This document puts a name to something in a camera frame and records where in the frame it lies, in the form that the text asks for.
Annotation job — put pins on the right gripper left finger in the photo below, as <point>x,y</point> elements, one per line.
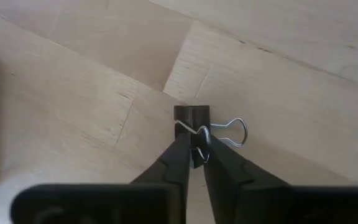
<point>176,174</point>

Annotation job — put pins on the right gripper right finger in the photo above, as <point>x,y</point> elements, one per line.
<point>228,180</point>

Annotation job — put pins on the black binder clip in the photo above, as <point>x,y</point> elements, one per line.
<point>191,116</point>

